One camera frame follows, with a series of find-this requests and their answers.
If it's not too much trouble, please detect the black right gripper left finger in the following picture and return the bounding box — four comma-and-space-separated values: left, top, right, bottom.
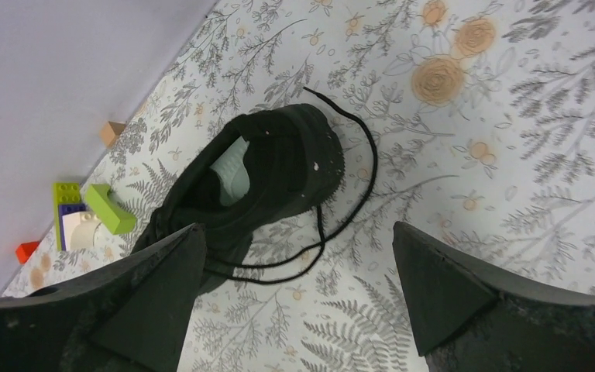
0, 224, 206, 371

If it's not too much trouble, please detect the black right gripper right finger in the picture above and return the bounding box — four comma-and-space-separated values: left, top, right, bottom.
393, 222, 595, 371

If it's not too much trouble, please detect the lime green long brick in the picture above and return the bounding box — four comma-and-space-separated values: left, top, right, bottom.
85, 184, 137, 235

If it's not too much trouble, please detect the green purple white block stack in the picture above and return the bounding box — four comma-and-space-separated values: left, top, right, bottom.
53, 182, 102, 251

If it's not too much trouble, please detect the small orange-red block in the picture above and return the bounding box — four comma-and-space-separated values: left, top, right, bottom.
15, 241, 40, 265

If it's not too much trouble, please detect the tan wooden cube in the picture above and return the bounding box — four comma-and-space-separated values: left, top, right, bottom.
99, 122, 126, 149

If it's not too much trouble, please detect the floral patterned mat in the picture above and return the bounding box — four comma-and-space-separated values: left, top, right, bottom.
5, 1, 595, 371

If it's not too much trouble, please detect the black sneaker far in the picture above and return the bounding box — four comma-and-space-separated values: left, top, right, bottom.
132, 103, 345, 293

